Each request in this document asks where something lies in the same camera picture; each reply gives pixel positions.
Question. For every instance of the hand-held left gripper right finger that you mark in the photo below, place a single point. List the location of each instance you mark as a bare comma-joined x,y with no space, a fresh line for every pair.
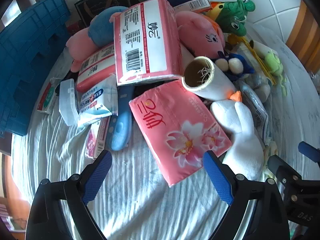
217,177

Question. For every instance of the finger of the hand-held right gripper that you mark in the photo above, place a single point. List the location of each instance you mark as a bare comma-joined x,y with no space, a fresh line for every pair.
280,166
310,151

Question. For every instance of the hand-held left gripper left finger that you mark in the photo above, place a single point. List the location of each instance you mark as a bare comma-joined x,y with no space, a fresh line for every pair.
98,176

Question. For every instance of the white plush goose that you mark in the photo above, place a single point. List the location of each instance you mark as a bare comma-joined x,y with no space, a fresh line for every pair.
240,130

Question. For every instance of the pink floral tissue pack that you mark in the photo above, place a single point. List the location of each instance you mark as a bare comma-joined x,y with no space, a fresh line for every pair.
162,130

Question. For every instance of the blue plastic crate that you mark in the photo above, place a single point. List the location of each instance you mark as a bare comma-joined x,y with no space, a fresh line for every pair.
22,55

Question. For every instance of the pink and blue plush pig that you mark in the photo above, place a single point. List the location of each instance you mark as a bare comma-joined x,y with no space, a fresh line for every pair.
105,27

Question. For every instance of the small pink white carton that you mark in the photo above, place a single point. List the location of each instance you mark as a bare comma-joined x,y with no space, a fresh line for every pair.
96,140

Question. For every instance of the striped grey bedsheet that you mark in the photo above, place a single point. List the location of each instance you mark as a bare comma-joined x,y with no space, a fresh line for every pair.
125,205

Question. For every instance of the blue plastic hairbrush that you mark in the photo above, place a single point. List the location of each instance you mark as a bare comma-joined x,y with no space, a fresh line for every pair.
120,127

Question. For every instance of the clear plastic packet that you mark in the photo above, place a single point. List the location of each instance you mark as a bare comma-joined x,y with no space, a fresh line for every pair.
255,105

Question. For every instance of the blue white wet wipes pack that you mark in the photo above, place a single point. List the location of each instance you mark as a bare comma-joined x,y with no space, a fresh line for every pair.
97,105

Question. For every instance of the clear plastic box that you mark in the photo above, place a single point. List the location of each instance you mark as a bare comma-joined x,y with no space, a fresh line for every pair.
67,100

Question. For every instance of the white lint roller refill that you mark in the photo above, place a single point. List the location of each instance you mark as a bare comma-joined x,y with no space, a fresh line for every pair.
212,85

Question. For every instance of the green red small carton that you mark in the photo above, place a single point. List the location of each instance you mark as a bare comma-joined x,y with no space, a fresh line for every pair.
47,97

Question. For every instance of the small lime frog plush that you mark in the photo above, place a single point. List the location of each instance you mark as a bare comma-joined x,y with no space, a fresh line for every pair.
273,62

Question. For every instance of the yellow zip bag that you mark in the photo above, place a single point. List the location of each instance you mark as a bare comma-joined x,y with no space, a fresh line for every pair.
262,64

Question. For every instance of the small pink tissue pack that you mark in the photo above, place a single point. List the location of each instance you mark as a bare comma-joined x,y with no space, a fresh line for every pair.
95,76

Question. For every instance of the blue penguin plush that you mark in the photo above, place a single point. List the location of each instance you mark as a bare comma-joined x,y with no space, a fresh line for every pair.
246,67

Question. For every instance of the white tube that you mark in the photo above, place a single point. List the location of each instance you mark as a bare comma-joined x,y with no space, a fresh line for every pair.
260,48

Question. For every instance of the large pink tissue pack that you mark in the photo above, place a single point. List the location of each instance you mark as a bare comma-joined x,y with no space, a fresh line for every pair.
140,42

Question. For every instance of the pink plush rabbit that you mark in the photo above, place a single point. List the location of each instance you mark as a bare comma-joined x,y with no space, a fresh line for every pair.
197,32

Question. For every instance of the small red item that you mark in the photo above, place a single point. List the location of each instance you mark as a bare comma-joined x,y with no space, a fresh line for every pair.
73,26

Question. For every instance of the dark green frog plush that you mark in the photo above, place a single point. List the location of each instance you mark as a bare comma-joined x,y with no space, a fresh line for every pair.
232,15

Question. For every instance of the orange plush duck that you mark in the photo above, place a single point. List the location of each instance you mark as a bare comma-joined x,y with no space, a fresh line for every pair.
215,9

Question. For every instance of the black gift box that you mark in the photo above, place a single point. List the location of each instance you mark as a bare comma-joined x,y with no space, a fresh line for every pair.
100,7

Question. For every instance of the white barcode carton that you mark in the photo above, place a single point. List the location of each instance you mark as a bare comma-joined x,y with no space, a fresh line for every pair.
197,3

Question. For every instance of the wooden wall pillar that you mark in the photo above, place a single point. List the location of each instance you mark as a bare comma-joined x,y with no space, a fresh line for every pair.
305,35

